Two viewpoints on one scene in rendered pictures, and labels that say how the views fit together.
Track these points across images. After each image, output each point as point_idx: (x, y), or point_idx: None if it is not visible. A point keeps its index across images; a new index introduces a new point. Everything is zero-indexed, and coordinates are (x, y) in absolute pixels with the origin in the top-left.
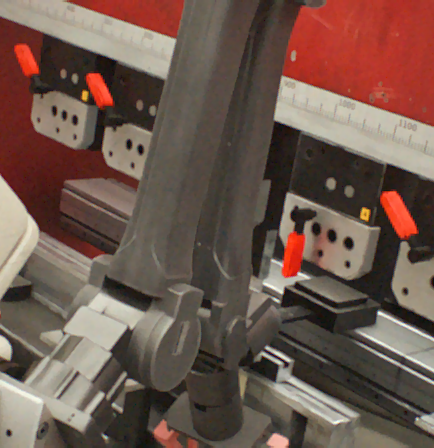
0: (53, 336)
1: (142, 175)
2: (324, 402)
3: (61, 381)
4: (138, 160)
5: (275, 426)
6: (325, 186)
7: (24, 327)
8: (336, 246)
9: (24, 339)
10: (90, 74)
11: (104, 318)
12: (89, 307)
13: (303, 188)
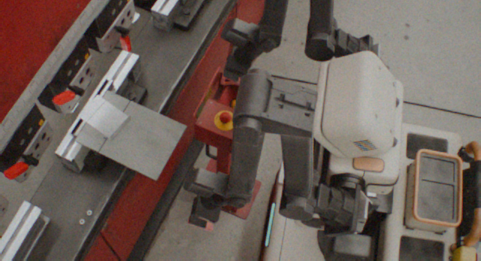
0: (155, 173)
1: (331, 6)
2: (120, 64)
3: (364, 44)
4: (39, 150)
5: (125, 89)
6: (113, 15)
7: (67, 247)
8: (125, 20)
9: (83, 238)
10: (10, 175)
11: (340, 35)
12: (334, 44)
13: (106, 29)
